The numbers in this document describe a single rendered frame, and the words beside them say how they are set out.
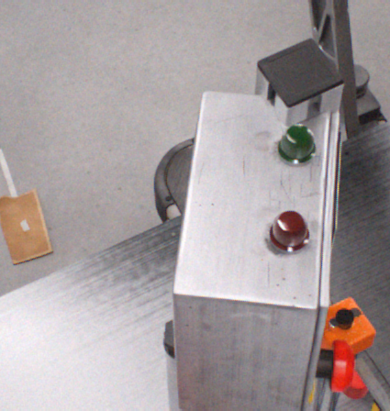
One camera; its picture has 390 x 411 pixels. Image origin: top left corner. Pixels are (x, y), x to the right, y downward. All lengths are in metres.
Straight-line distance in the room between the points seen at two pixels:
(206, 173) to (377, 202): 0.80
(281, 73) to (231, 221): 0.11
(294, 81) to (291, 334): 0.17
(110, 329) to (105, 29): 1.54
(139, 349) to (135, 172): 1.20
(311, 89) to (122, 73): 2.00
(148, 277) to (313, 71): 0.72
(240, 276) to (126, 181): 1.84
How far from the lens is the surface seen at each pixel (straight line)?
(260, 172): 0.70
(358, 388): 1.30
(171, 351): 0.85
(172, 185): 2.18
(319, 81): 0.72
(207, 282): 0.65
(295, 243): 0.66
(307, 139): 0.69
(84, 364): 1.34
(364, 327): 0.96
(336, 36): 1.97
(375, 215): 1.46
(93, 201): 2.46
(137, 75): 2.69
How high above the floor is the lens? 2.05
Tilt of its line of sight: 57 degrees down
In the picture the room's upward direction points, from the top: 1 degrees counter-clockwise
